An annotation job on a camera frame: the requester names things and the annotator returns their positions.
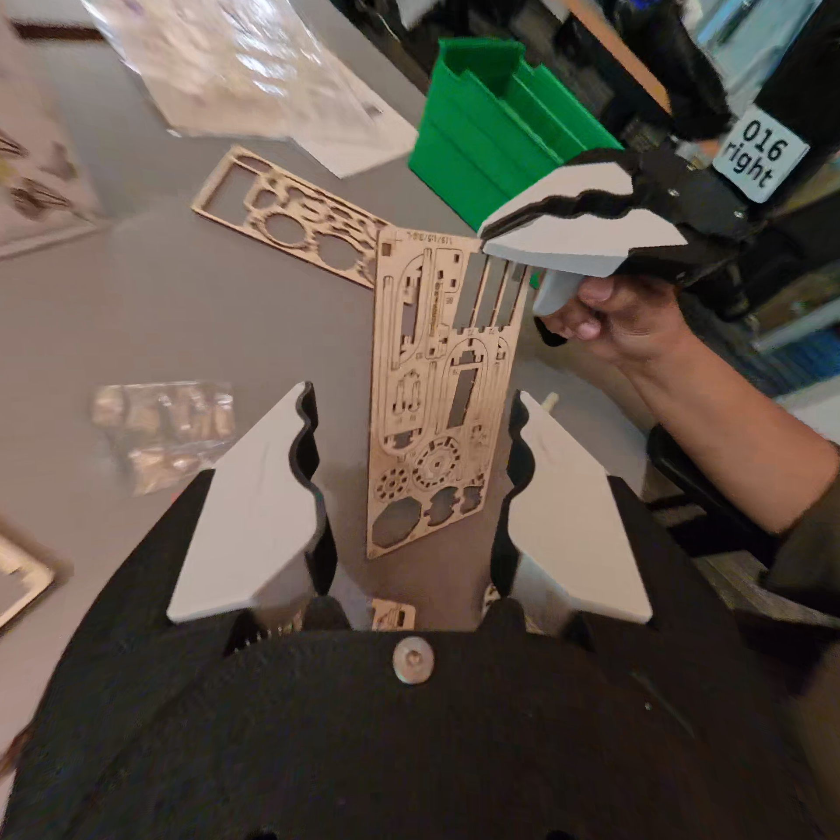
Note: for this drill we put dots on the clear crumpled plastic bag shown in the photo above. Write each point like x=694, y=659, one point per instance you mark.
x=164, y=433

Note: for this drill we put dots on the person's right hand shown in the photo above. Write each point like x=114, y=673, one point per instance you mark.
x=630, y=321

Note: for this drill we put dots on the small white cylinder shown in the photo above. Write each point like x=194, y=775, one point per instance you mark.
x=548, y=400

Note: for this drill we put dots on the standing folded instruction booklet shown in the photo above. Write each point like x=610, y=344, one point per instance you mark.
x=39, y=164

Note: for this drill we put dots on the white paper sheet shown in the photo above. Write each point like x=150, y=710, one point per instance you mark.
x=367, y=144

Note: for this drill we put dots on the wooden sheet with toothed holes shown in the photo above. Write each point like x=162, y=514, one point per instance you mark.
x=366, y=274

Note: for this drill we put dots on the clear sleeve with papers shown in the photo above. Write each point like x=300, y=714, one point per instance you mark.
x=229, y=65

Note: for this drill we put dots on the wooden sheet with rectangular slots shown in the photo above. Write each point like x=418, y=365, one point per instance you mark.
x=426, y=243

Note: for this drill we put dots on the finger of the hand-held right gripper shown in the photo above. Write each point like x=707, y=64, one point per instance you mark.
x=577, y=180
x=577, y=243

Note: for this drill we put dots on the small slotted wooden piece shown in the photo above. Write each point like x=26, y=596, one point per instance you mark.
x=394, y=617

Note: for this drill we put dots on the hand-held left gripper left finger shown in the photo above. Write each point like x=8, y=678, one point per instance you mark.
x=249, y=512

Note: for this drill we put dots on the long wooden table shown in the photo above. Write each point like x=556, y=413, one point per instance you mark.
x=617, y=51

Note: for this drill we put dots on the dark strip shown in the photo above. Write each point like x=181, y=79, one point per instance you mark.
x=59, y=31

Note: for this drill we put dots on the grey desk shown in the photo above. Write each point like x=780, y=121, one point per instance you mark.
x=164, y=315

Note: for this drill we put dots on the green plastic bin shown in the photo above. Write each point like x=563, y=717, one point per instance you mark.
x=459, y=164

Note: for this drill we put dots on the person's right forearm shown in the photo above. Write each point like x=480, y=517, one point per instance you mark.
x=735, y=433

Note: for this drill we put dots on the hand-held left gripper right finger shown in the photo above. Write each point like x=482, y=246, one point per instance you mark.
x=571, y=518

